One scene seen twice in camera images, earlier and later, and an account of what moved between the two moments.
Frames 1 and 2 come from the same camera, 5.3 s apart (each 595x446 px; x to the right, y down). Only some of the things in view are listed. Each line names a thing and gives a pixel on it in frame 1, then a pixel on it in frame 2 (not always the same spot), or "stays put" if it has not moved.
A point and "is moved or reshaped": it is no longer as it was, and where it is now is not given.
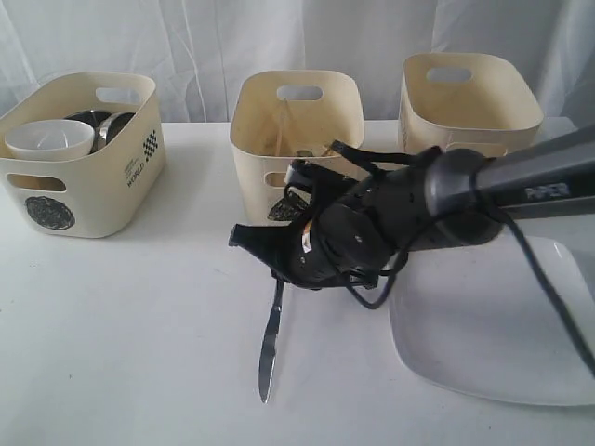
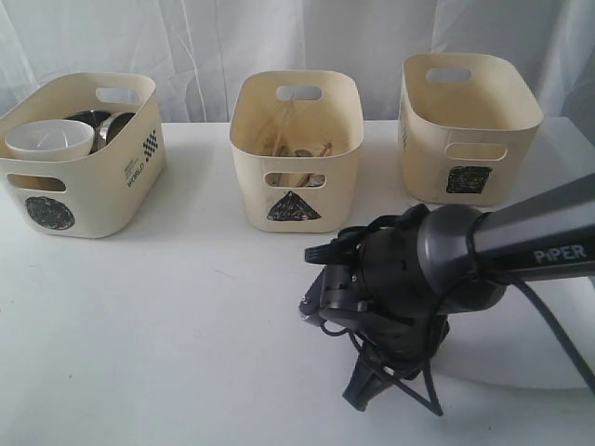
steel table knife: [269, 347] is moved or reshaped
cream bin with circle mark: [95, 198] stays put
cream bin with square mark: [467, 101] stays put
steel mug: [91, 117] stays put
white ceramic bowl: [49, 139] stays put
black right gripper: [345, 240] to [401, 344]
